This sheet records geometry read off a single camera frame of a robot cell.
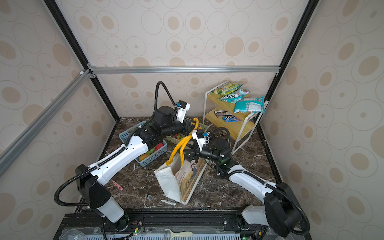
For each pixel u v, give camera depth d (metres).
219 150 0.57
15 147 0.53
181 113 0.63
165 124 0.56
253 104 0.75
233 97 0.78
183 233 0.71
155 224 0.74
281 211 0.41
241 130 0.79
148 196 0.81
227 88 0.81
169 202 0.80
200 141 0.63
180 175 0.71
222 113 0.99
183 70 0.90
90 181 0.41
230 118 0.95
